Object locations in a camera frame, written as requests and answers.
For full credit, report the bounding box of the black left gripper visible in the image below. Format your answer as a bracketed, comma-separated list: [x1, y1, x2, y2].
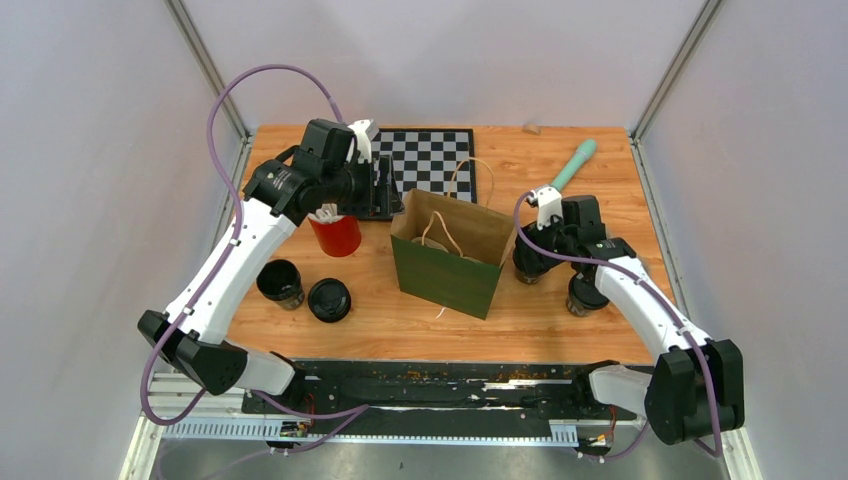
[324, 154, 408, 217]

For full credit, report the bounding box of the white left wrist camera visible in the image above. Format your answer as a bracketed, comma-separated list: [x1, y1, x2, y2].
[348, 119, 379, 164]

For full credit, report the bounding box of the white wrapped straws bundle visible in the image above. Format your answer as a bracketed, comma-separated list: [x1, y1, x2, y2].
[313, 204, 342, 224]

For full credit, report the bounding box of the red straw holder cup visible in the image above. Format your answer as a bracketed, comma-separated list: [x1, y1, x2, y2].
[308, 215, 362, 258]

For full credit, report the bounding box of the green paper bag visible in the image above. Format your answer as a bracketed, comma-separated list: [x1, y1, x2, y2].
[390, 157, 516, 320]

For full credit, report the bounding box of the mint green handle tool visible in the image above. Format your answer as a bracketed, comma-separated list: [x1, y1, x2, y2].
[550, 139, 597, 191]

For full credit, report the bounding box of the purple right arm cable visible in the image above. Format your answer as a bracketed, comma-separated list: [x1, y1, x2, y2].
[513, 190, 725, 462]

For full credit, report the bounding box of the clear brown plastic cup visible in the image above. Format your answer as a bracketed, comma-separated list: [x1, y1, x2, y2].
[565, 297, 593, 317]

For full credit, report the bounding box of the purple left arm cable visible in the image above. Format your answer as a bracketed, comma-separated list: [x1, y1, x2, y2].
[139, 64, 369, 465]

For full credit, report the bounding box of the black lid stack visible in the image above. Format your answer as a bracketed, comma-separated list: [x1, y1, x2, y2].
[307, 278, 352, 324]

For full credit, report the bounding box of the black cup stack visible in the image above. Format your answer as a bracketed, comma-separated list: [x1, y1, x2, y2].
[256, 259, 305, 311]

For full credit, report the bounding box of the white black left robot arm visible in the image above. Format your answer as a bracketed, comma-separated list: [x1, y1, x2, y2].
[137, 119, 402, 413]

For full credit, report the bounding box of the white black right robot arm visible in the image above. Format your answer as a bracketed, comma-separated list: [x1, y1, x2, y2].
[512, 186, 745, 445]

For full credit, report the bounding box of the small brown wood block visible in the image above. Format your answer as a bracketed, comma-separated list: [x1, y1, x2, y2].
[522, 123, 542, 135]

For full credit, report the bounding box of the black cup lid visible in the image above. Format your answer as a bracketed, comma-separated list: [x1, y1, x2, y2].
[567, 274, 609, 311]

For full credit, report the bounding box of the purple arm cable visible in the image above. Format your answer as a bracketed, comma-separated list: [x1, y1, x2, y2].
[139, 64, 369, 465]
[513, 190, 725, 462]

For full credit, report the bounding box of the black white chessboard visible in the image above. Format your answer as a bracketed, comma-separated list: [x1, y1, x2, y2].
[372, 128, 478, 203]

